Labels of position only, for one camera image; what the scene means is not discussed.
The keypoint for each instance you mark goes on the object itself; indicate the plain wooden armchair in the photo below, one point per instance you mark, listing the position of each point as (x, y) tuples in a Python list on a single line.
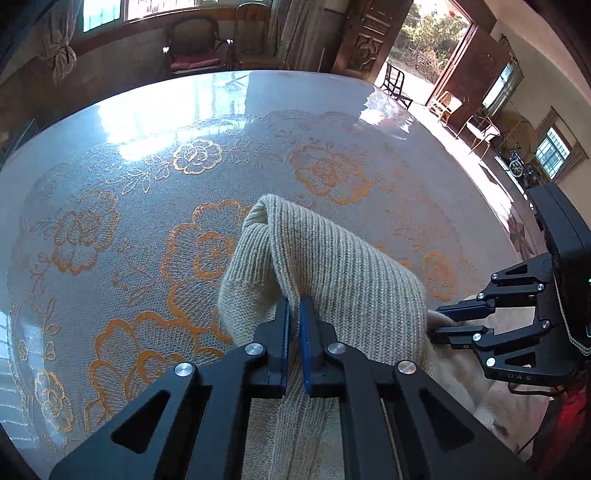
[(258, 60)]

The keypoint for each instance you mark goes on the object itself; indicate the white metal chair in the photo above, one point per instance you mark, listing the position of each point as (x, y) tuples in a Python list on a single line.
[(445, 104), (485, 129)]

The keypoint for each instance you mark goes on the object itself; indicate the white tablecloth with orange flowers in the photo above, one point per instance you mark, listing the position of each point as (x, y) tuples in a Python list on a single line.
[(138, 184)]

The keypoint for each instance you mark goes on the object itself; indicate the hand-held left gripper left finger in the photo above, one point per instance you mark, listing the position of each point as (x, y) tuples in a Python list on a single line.
[(285, 360)]

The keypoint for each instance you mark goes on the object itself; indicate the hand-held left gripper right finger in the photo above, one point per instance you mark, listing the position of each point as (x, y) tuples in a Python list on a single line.
[(304, 360)]

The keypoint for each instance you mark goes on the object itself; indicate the tied grey curtain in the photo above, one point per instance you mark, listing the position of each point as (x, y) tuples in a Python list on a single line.
[(57, 50)]

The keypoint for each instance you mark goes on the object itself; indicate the wooden armchair with red cushion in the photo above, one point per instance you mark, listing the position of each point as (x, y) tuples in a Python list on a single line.
[(194, 59)]

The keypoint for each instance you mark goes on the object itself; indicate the person's right forearm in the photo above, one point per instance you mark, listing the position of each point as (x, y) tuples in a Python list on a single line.
[(568, 429)]

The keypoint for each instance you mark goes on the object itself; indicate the small barred window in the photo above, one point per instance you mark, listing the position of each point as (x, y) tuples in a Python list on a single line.
[(553, 152)]

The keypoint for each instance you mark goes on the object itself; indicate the black slatted chair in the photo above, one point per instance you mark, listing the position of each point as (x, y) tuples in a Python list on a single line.
[(397, 85)]

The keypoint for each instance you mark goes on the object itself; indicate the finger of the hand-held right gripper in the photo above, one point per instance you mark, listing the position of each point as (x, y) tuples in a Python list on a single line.
[(461, 337), (461, 311)]

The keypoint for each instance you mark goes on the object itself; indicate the beige knit sweater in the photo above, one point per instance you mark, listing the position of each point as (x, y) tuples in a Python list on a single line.
[(351, 286)]

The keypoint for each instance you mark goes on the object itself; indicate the wide multi-pane window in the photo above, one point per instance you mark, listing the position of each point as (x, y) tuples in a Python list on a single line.
[(147, 7)]

